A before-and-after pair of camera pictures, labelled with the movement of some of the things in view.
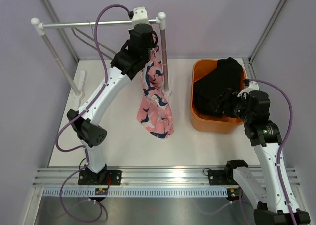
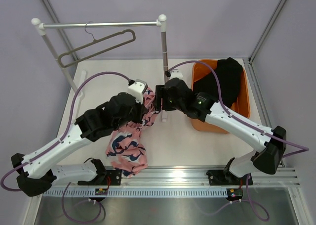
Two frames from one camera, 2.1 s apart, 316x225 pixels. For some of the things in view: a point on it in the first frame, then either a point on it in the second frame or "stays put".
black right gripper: [229, 96] → [161, 93]
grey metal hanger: [73, 33] → [95, 41]
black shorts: [228, 73] stays put
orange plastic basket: [208, 124] stays put
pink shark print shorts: [154, 113] → [127, 150]
